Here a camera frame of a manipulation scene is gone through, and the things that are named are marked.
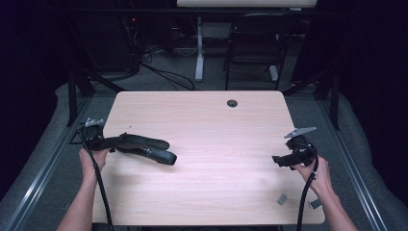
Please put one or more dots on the person's right hand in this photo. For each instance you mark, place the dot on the person's right hand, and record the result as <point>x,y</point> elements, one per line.
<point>316,178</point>

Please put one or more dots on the small grey tape piece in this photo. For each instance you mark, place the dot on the small grey tape piece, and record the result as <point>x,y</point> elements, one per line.
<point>282,199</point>

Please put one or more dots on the dark equipment with red light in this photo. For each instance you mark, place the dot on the dark equipment with red light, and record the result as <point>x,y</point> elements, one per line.
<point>131,35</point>

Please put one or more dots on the black chair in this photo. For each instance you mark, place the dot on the black chair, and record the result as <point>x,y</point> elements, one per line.
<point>256,45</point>

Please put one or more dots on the black metal stand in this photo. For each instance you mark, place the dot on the black metal stand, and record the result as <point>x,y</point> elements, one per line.
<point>73,96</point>
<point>335,102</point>

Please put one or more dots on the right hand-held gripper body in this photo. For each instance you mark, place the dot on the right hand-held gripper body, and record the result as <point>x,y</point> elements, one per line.
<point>303,149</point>

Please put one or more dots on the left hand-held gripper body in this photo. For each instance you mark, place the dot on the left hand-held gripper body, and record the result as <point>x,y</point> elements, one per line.
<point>91,132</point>

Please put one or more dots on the black stapler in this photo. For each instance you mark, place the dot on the black stapler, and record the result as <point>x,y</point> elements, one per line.
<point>150,150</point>

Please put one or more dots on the person's left hand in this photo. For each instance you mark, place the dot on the person's left hand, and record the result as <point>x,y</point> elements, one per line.
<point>89,163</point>

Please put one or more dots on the white desk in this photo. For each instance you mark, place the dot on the white desk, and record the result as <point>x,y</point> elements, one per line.
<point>247,3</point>

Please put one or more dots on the aluminium floor rail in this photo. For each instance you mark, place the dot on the aluminium floor rail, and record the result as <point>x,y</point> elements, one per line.
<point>41,179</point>
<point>356,179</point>

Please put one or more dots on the grey tape strip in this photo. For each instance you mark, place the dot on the grey tape strip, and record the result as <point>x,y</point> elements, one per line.
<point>315,203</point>

